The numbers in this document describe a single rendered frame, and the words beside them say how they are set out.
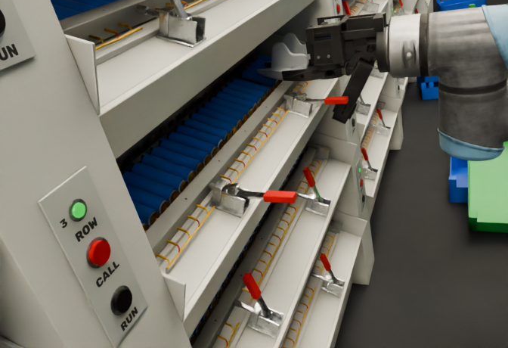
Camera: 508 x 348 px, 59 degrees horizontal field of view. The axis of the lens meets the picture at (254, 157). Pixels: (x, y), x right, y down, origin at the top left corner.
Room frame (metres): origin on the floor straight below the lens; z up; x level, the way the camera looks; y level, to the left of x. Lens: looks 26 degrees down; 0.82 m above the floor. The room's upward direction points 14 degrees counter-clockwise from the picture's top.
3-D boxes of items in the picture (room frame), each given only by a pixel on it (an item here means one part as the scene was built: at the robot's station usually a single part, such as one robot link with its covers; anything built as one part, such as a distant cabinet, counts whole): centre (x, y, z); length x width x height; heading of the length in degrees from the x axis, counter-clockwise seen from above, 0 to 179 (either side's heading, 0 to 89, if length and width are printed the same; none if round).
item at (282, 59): (0.71, -0.08, 0.63); 0.09 x 0.03 x 0.06; 69
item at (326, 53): (0.68, -0.18, 0.63); 0.12 x 0.08 x 0.09; 61
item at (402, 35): (0.64, -0.26, 0.62); 0.10 x 0.05 x 0.09; 151
